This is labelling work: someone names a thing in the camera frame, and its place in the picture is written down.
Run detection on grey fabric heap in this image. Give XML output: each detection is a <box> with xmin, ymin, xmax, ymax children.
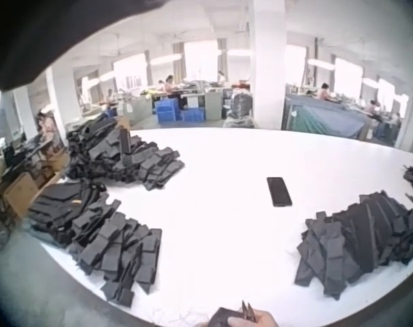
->
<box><xmin>222</xmin><ymin>92</ymin><xmax>256</xmax><ymax>129</ymax></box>

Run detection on stack of blue plastic crates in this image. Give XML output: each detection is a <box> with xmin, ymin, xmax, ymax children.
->
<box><xmin>154</xmin><ymin>98</ymin><xmax>207</xmax><ymax>123</ymax></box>

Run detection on dark grey fabric piece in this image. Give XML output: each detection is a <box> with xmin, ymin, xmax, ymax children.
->
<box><xmin>207</xmin><ymin>306</ymin><xmax>244</xmax><ymax>327</ymax></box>

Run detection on person's right hand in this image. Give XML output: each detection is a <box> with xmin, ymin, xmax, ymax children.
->
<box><xmin>246</xmin><ymin>308</ymin><xmax>279</xmax><ymax>327</ymax></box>

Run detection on white square pillar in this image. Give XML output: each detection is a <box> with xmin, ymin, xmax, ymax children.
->
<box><xmin>248</xmin><ymin>0</ymin><xmax>288</xmax><ymax>130</ymax></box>

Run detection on workbench with cartons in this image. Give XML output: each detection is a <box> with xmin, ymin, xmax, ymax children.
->
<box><xmin>0</xmin><ymin>135</ymin><xmax>71</xmax><ymax>222</ymax></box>

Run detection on black phone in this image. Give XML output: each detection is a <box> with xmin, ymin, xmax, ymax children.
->
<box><xmin>266</xmin><ymin>176</ymin><xmax>293</xmax><ymax>208</ymax></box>

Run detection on brown thread snips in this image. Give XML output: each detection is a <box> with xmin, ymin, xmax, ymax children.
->
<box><xmin>239</xmin><ymin>299</ymin><xmax>254</xmax><ymax>320</ymax></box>

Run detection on blue covered cutting table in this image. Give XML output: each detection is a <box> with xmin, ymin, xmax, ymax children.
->
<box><xmin>282</xmin><ymin>93</ymin><xmax>376</xmax><ymax>141</ymax></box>

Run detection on sewing work tables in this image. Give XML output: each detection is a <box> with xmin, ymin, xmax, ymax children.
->
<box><xmin>123</xmin><ymin>80</ymin><xmax>233</xmax><ymax>124</ymax></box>

